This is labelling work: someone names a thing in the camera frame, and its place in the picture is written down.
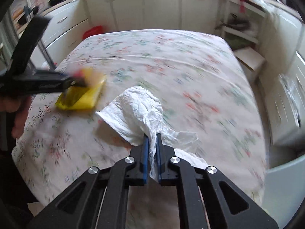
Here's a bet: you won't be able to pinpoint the yellow snack bag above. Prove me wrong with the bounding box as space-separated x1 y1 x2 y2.
55 68 107 111

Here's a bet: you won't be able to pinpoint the white drawer cabinet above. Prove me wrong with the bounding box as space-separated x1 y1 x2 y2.
259 0 304 148

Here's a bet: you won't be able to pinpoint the white paper towel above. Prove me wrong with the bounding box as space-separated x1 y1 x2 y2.
96 86 208 181

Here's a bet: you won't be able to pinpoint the person's left hand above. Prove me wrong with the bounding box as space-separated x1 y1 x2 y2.
1 96 32 139

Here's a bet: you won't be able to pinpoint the small white step stool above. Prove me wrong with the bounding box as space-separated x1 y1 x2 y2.
234 47 265 83

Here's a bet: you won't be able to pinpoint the clear plastic bag on drawer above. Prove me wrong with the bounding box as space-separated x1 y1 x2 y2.
279 74 303 128

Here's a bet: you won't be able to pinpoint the white refrigerator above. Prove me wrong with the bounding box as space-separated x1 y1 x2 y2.
262 156 304 228

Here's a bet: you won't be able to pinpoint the white kitchen cabinets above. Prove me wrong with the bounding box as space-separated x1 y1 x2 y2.
14 0 222 70

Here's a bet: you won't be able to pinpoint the black wok on rack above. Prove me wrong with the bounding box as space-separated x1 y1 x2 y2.
214 13 251 31

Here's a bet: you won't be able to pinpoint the floral tablecloth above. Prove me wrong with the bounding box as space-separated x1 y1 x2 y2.
11 29 267 229

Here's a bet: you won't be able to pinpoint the white storage rack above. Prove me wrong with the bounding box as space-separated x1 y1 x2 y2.
214 0 267 45

